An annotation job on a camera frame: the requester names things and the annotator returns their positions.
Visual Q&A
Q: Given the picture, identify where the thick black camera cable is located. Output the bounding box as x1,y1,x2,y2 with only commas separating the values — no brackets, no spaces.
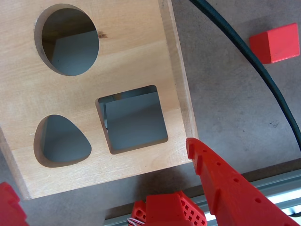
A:
189,0,301,153

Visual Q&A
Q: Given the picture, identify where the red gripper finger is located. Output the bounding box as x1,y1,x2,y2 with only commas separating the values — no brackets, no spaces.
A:
0,181,29,226
185,137,301,226

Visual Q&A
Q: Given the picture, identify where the wooden shape sorter box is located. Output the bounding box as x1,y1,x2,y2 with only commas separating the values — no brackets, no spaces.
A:
0,0,199,201

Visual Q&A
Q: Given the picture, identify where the red cube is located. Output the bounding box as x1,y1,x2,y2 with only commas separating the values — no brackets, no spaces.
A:
249,22,301,65

